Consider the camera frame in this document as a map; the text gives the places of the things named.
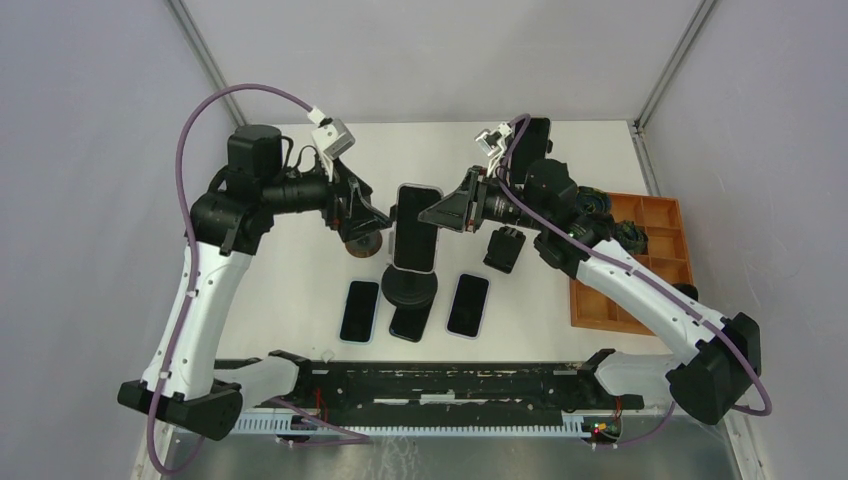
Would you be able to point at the phone with white case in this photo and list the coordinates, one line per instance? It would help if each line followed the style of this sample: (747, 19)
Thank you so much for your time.
(409, 324)

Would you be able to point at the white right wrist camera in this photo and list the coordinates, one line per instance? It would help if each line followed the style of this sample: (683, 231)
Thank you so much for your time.
(495, 145)

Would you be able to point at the orange compartment tray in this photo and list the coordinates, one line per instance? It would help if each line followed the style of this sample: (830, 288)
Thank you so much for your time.
(667, 256)

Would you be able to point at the wooden-base black plate stand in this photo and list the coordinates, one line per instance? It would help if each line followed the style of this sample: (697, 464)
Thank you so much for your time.
(366, 246)

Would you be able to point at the blue yellow rolled tie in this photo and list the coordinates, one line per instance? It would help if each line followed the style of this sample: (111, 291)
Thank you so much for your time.
(592, 200)

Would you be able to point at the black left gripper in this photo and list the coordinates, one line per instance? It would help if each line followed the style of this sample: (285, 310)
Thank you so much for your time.
(359, 216)

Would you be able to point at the green blue rolled tie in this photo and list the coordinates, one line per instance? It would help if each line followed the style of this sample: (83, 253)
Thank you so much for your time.
(631, 237)

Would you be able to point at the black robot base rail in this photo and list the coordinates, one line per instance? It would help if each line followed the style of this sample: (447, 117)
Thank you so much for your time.
(453, 394)

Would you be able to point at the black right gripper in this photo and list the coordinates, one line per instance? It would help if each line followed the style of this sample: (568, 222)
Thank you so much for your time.
(462, 208)

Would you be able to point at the phone with purple case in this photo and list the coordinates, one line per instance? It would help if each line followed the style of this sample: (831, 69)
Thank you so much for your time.
(468, 306)

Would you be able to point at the black folding phone stand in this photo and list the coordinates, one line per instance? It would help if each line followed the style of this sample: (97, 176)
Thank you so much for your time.
(504, 248)

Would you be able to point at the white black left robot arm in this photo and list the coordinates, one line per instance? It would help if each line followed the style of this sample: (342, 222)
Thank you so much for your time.
(181, 385)

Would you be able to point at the white slotted cable duct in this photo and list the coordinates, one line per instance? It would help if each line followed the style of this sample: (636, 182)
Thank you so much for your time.
(286, 423)

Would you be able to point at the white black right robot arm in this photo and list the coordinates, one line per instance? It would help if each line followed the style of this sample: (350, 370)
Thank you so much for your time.
(714, 363)

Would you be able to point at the phone with light blue case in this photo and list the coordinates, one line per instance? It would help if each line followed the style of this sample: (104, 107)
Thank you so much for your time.
(359, 313)

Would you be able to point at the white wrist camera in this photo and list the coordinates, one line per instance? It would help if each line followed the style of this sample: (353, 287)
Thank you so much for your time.
(331, 137)
(495, 145)

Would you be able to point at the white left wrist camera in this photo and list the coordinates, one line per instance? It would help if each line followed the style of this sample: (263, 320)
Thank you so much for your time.
(331, 137)

